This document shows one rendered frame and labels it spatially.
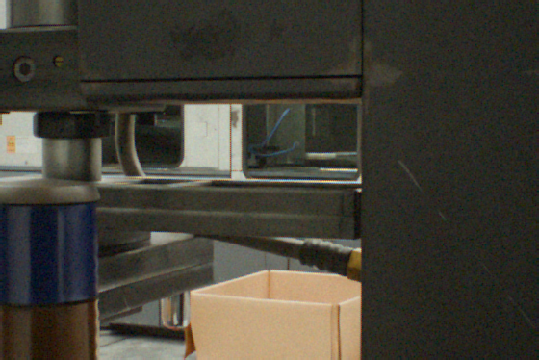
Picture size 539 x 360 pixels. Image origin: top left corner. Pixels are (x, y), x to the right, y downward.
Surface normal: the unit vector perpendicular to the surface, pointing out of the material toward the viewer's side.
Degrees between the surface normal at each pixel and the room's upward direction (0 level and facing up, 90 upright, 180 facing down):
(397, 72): 90
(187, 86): 90
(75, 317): 76
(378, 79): 90
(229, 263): 90
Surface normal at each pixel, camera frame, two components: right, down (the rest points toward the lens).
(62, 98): -0.38, 0.05
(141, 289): 0.92, 0.02
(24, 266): -0.18, -0.19
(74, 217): 0.64, -0.21
